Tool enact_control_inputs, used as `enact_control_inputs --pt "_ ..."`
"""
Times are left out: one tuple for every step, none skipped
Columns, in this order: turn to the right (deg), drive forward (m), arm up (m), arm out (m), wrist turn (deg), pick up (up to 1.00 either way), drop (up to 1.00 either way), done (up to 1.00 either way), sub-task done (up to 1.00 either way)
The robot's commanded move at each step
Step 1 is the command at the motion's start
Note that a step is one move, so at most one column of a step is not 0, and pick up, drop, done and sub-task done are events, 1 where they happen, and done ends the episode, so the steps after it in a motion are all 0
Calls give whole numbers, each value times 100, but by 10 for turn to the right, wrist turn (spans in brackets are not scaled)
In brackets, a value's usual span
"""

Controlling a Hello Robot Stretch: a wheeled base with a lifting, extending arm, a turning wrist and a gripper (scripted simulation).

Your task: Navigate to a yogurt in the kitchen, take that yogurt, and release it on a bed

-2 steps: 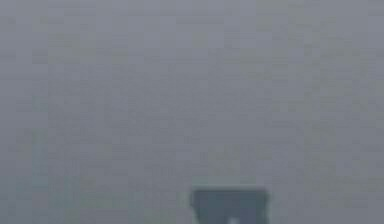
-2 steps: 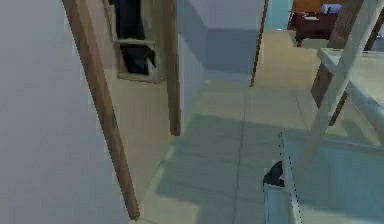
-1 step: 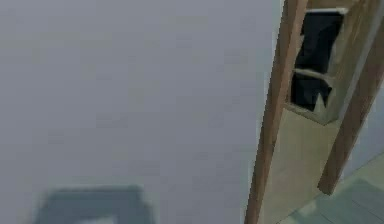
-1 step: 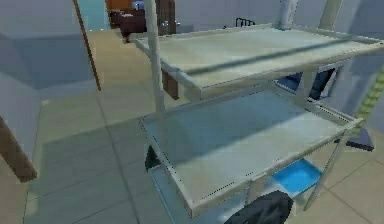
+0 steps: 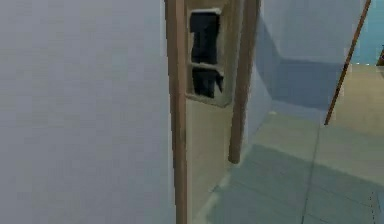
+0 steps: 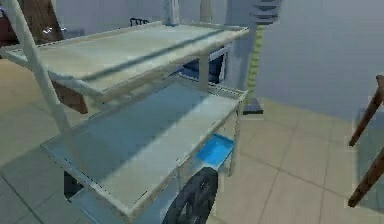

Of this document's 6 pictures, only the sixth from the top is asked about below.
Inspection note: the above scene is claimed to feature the white wheeled serving cart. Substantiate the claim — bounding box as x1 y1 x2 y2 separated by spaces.
0 0 251 224

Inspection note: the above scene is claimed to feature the green floor lamp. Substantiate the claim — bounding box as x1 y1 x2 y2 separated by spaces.
242 0 284 116

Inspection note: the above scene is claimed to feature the brown wooden chair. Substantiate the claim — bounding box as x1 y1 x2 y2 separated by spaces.
347 73 384 209

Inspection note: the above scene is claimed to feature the brown wooden furniture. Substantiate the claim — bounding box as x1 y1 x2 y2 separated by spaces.
0 0 89 115

